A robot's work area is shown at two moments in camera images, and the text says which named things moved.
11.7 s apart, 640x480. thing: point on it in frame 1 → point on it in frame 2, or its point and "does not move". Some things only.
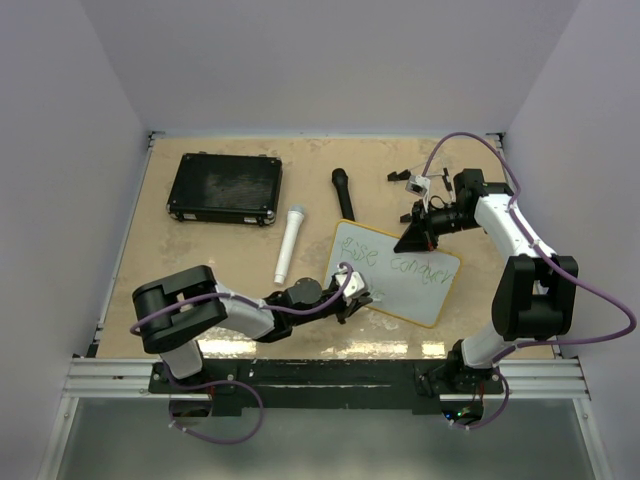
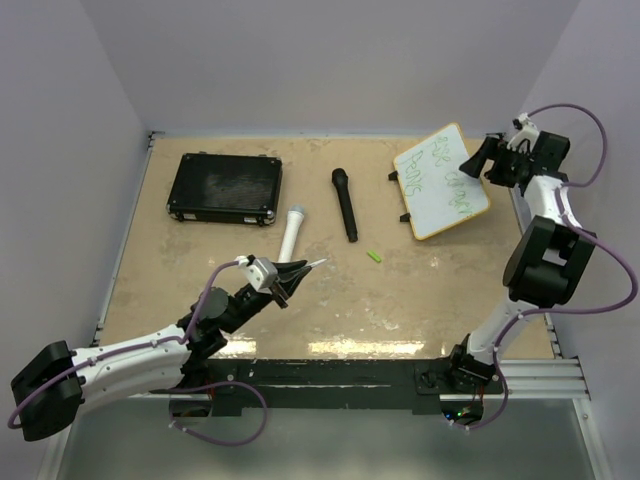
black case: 226,187 does not move
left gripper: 348,307 → 288,283
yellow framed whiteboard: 414,285 → 437,192
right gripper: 419,234 → 491,148
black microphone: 340,180 does not move
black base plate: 414,387 does not move
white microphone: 293,227 does not move
